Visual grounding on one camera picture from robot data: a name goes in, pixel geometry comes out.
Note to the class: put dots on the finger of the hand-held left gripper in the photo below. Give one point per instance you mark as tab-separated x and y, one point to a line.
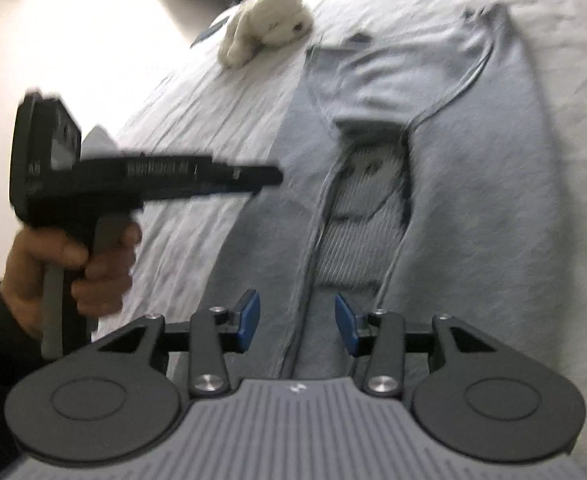
258	176

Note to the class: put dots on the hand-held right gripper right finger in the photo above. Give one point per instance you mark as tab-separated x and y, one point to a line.
346	322

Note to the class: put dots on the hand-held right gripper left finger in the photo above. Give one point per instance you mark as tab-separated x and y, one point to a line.
251	317

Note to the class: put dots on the grey knit sweater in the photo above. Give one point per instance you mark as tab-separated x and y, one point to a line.
473	185

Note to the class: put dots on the person's left hand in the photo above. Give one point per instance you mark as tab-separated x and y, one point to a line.
103	280

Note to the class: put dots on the dark tablet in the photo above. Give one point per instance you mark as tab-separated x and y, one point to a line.
204	36

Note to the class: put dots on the white plush dog toy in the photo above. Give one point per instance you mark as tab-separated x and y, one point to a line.
268	20

